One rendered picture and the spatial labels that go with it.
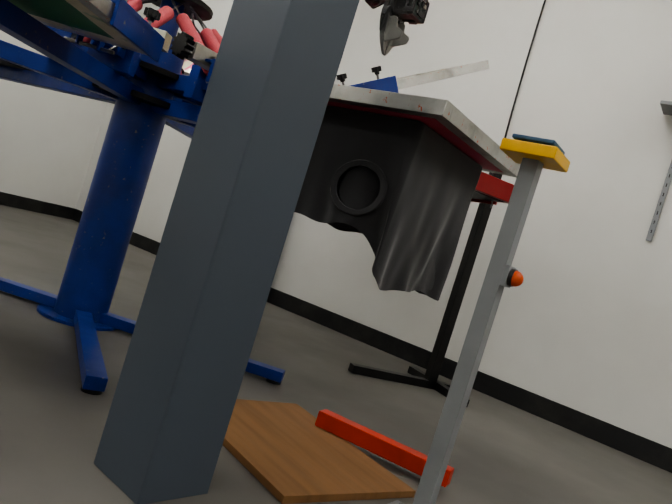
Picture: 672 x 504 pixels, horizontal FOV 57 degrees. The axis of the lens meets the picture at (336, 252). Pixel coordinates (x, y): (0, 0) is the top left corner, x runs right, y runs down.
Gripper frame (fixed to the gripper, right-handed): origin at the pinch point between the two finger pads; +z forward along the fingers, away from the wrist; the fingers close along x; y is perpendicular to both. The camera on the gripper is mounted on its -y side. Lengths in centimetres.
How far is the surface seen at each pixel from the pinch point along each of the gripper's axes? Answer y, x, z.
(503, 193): -19, 159, 5
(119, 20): -49, -39, 13
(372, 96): 2.6, -2.1, 12.5
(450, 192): 13.8, 32.1, 26.7
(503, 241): 39, 13, 38
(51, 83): -185, 24, 19
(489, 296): 40, 13, 51
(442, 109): 22.1, -2.1, 13.3
